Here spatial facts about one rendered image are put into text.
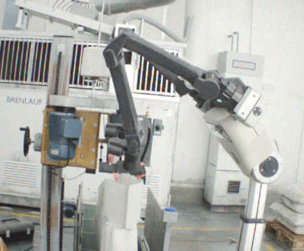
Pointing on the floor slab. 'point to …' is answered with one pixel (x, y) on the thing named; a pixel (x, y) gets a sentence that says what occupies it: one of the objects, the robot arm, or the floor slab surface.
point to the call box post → (167, 236)
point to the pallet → (295, 239)
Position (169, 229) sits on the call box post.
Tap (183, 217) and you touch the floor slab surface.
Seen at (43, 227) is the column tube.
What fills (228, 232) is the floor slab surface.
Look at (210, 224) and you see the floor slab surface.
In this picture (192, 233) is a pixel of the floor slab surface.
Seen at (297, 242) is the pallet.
